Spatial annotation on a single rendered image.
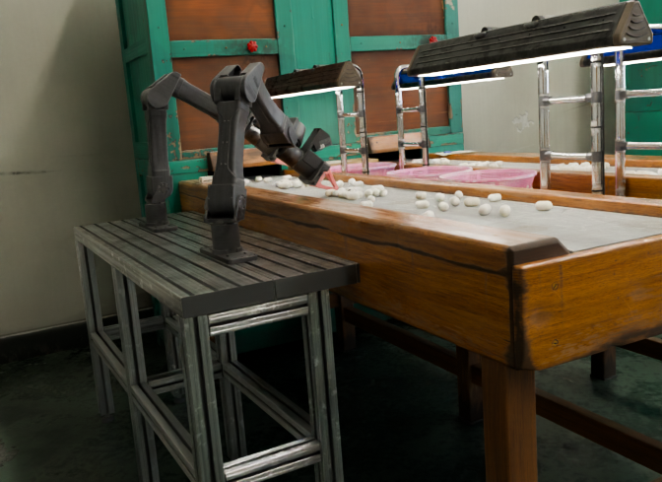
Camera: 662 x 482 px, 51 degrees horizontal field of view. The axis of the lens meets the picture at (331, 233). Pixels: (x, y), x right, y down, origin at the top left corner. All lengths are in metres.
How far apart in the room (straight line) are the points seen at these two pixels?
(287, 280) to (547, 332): 0.51
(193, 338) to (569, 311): 0.64
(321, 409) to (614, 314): 0.60
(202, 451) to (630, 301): 0.79
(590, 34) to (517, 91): 3.27
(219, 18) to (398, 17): 0.79
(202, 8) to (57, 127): 0.95
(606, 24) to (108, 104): 2.49
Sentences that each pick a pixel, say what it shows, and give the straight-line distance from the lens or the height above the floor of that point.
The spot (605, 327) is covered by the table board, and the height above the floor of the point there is 0.62.
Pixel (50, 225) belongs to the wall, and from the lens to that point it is 3.33.
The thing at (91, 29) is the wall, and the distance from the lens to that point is 3.38.
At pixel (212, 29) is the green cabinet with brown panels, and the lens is 2.73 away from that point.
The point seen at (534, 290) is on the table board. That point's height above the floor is 0.70.
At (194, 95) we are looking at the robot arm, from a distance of 2.16.
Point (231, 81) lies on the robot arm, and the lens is 1.64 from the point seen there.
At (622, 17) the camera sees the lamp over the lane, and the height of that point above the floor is 1.09.
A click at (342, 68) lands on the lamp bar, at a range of 2.03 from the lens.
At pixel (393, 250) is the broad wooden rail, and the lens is 1.27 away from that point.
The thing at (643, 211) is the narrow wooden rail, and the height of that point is 0.75.
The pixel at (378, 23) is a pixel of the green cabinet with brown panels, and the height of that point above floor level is 1.32.
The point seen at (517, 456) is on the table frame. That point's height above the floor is 0.43.
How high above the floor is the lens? 0.97
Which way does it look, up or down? 10 degrees down
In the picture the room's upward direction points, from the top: 4 degrees counter-clockwise
